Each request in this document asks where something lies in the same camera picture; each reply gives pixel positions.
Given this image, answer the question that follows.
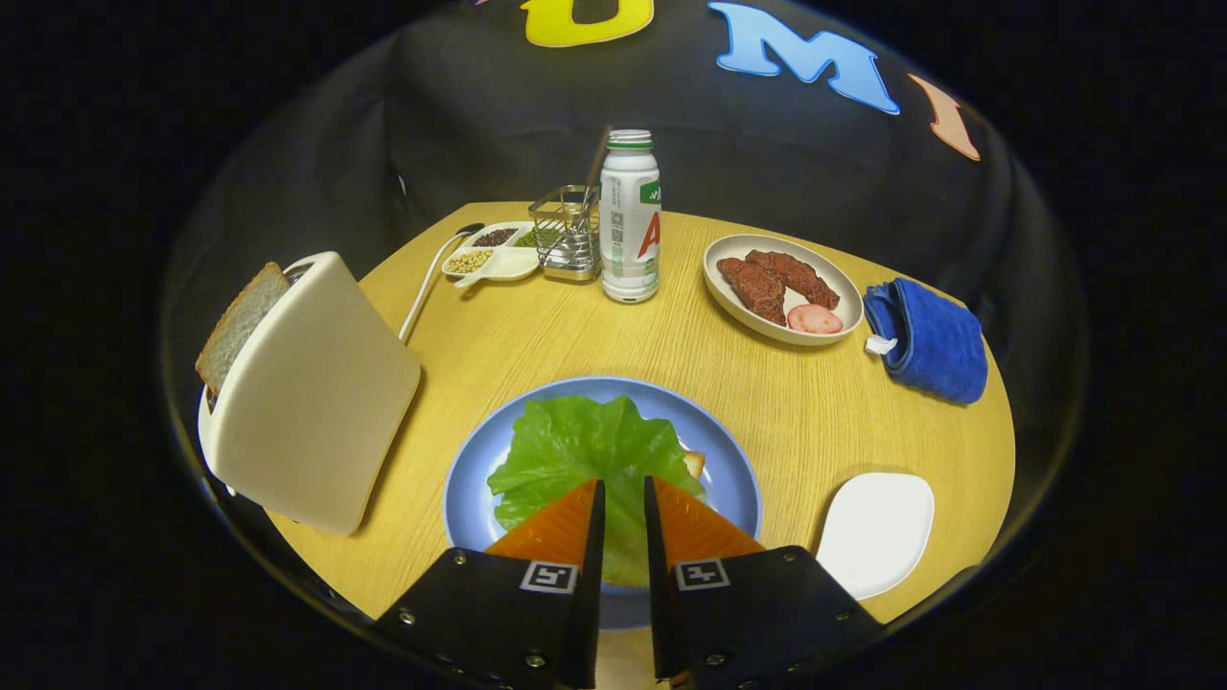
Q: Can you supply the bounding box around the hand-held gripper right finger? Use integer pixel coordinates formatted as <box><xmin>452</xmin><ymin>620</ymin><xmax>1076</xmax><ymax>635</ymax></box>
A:
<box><xmin>644</xmin><ymin>475</ymin><xmax>885</xmax><ymax>690</ymax></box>

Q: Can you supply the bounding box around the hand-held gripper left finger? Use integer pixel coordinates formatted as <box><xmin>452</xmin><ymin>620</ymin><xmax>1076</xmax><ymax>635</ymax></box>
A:
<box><xmin>372</xmin><ymin>479</ymin><xmax>607</xmax><ymax>690</ymax></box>

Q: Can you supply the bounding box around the green lettuce leaf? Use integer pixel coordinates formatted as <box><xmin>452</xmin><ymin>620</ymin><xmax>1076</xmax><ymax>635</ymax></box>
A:
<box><xmin>486</xmin><ymin>394</ymin><xmax>708</xmax><ymax>588</ymax></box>

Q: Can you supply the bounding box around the toast bread slice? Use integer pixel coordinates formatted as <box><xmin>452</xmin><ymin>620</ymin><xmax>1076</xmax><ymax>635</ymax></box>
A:
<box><xmin>196</xmin><ymin>262</ymin><xmax>292</xmax><ymax>400</ymax></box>

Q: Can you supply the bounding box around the blue round plate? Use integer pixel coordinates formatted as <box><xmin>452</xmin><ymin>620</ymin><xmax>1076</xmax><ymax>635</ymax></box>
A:
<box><xmin>442</xmin><ymin>376</ymin><xmax>764</xmax><ymax>632</ymax></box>

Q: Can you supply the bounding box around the small white dish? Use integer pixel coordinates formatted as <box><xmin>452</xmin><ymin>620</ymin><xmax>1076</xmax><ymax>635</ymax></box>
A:
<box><xmin>815</xmin><ymin>471</ymin><xmax>937</xmax><ymax>603</ymax></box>

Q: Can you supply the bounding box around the cream toaster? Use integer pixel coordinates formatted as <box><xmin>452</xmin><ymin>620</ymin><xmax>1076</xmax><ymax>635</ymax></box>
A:
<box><xmin>197</xmin><ymin>251</ymin><xmax>423</xmax><ymax>537</ymax></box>

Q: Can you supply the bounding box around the beige round plate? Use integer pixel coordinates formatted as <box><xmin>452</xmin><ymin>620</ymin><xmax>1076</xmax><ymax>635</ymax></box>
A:
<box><xmin>703</xmin><ymin>234</ymin><xmax>866</xmax><ymax>347</ymax></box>

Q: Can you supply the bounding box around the pink ham slice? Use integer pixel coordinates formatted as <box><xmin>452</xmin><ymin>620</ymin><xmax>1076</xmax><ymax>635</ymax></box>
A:
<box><xmin>787</xmin><ymin>304</ymin><xmax>845</xmax><ymax>335</ymax></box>

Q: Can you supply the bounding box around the brown meat piece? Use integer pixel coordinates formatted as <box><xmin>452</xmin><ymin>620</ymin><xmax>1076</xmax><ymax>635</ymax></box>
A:
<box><xmin>745</xmin><ymin>249</ymin><xmax>842</xmax><ymax>311</ymax></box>
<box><xmin>716</xmin><ymin>257</ymin><xmax>790</xmax><ymax>327</ymax></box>

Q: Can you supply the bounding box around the blue folded towel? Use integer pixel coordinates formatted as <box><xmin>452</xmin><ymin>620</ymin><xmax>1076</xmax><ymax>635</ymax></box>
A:
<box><xmin>862</xmin><ymin>277</ymin><xmax>989</xmax><ymax>406</ymax></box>

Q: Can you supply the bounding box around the white divided bean dish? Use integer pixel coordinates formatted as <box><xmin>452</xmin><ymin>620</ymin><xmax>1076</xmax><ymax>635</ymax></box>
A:
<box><xmin>441</xmin><ymin>220</ymin><xmax>565</xmax><ymax>289</ymax></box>

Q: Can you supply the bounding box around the white drink bottle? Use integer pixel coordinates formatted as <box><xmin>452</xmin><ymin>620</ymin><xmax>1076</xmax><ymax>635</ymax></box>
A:
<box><xmin>599</xmin><ymin>129</ymin><xmax>663</xmax><ymax>305</ymax></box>

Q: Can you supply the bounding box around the brown chopstick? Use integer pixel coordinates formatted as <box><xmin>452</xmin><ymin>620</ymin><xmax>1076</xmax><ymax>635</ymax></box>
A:
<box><xmin>583</xmin><ymin>125</ymin><xmax>614</xmax><ymax>217</ymax></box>

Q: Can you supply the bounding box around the black backdrop cloth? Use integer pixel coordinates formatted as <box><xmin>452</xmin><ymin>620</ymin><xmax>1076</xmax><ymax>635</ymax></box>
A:
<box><xmin>158</xmin><ymin>0</ymin><xmax>1094</xmax><ymax>499</ymax></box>

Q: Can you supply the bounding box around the white toaster cable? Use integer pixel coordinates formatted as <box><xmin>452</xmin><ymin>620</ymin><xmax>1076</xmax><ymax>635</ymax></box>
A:
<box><xmin>397</xmin><ymin>222</ymin><xmax>486</xmax><ymax>343</ymax></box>

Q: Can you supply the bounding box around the wire chopstick holder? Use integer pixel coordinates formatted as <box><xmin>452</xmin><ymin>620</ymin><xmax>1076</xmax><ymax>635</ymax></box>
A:
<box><xmin>528</xmin><ymin>184</ymin><xmax>603</xmax><ymax>284</ymax></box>

